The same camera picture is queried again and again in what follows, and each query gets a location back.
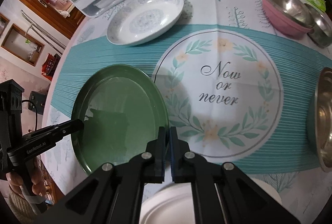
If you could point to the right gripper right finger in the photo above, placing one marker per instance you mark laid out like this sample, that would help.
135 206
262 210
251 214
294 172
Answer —
180 167

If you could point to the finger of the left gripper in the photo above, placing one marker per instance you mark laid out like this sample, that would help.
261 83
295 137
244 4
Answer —
62 129

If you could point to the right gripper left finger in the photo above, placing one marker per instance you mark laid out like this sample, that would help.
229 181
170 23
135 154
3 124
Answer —
155 165

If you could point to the green plate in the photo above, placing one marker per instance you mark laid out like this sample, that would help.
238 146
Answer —
122 110

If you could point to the white patterned deep plate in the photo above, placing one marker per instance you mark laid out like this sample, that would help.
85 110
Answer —
141 21

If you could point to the blue steel bowl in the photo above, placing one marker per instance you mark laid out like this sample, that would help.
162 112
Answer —
319 120

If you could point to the pink steel bowl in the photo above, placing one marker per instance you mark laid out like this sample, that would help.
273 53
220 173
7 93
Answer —
290 17

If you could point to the small steel bowl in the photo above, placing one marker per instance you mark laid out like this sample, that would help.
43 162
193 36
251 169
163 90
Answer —
321 32

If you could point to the large white plate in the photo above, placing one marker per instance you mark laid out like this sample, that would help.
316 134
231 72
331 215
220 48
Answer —
173 204

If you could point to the red basket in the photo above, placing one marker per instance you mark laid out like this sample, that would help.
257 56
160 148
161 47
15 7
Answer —
50 65

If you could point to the patterned teal tablecloth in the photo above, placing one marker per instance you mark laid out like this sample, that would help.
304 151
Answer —
235 88

